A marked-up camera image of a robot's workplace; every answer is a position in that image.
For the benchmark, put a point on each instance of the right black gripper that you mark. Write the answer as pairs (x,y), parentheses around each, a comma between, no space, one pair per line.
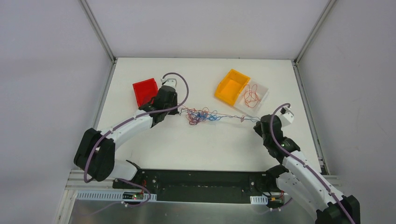
(259,127)

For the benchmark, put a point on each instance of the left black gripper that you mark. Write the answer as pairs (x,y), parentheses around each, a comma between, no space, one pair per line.
(173,103)

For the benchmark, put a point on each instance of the red plastic bin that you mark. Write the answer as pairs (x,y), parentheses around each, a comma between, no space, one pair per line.
(145,90)

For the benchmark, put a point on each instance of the white plastic bin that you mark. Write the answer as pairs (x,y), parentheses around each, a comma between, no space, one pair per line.
(252,98)

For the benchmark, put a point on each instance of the orange plastic bin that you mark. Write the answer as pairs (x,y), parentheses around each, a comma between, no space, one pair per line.
(231,86)

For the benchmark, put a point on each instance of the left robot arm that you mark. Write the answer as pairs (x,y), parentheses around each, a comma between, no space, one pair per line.
(96,151)

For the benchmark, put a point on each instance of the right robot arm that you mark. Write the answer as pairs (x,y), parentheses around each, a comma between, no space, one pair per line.
(294,175)

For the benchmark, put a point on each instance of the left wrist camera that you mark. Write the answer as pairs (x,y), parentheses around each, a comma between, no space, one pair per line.
(170,82)

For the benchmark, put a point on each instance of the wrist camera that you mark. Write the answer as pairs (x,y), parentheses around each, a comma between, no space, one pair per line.
(170,82)
(286,116)

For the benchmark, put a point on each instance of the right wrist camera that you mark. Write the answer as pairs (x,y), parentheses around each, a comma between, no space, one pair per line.
(286,116)

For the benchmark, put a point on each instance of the right white cable duct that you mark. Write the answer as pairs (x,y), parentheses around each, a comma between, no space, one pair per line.
(259,200)

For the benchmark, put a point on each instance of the white cable duct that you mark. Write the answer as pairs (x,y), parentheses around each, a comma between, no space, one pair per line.
(127,196)
(259,200)

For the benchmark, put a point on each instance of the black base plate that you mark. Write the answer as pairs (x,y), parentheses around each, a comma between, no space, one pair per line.
(205,186)

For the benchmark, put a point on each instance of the left white cable duct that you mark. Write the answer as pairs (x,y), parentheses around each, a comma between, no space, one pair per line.
(127,196)

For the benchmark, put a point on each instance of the aluminium frame rail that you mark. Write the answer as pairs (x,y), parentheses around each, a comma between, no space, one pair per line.
(76,181)

